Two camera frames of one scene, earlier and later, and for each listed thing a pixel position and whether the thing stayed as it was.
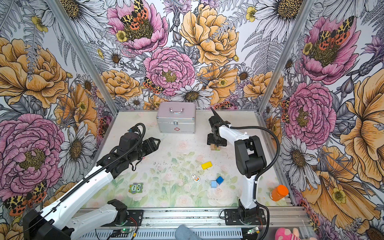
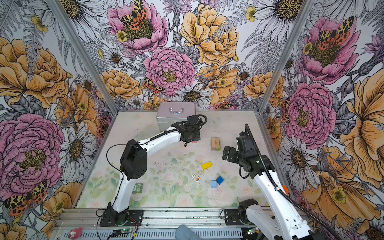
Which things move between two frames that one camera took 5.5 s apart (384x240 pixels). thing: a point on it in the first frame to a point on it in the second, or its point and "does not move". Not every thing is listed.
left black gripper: (151, 147) to (197, 137)
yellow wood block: (206, 165) does not move
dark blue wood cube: (219, 180) does not move
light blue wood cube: (213, 184) does not move
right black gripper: (210, 140) to (233, 150)
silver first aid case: (176, 117) does not move
